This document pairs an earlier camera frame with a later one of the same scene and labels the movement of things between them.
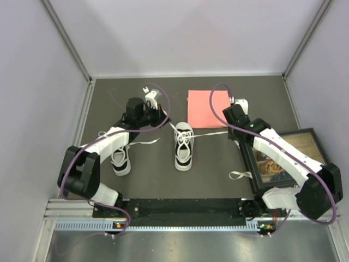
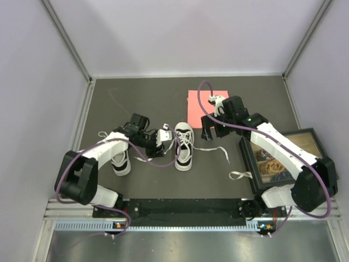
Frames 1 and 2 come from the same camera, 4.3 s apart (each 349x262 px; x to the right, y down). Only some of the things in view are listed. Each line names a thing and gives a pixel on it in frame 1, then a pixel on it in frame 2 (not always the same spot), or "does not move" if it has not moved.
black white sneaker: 120,158 does not move
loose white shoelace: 244,174 does not move
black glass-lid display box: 266,171 does not move
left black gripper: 159,114 → 155,151
